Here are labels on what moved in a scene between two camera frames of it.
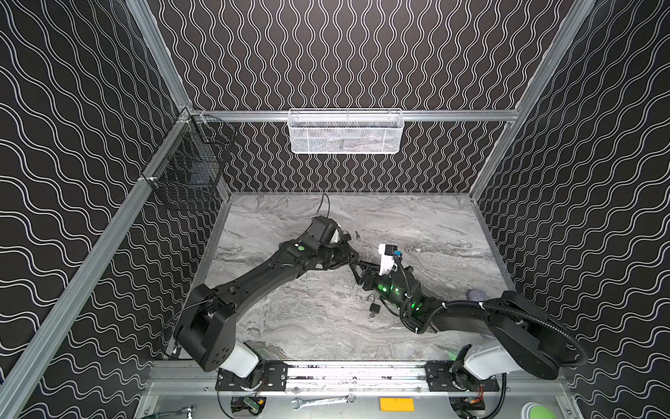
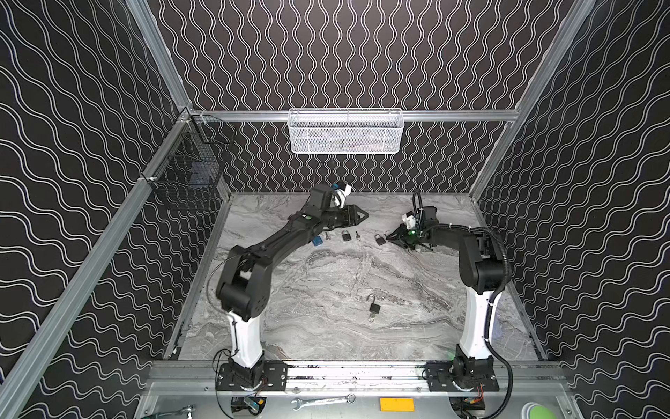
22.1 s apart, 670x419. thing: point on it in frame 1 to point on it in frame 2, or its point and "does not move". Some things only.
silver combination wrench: [350, 398] does not move
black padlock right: [373, 307] does not move
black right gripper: [378, 275] to [410, 235]
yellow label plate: [397, 404] does not move
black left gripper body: [347, 252] to [345, 215]
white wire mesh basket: [345, 131] does not move
